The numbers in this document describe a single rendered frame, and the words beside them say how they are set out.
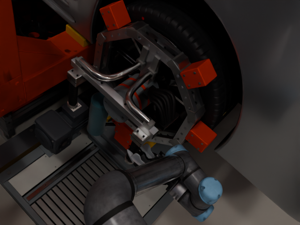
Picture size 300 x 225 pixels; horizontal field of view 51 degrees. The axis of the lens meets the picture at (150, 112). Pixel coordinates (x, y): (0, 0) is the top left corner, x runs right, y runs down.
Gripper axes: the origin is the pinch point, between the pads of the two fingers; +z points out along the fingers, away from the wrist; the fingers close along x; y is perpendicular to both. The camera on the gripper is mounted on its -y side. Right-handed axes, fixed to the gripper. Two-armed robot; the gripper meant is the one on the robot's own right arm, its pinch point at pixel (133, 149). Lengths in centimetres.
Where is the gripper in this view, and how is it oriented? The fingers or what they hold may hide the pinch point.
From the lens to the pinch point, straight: 119.4
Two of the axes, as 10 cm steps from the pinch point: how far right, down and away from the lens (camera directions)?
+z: -7.3, -6.4, 2.3
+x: -6.4, 5.3, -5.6
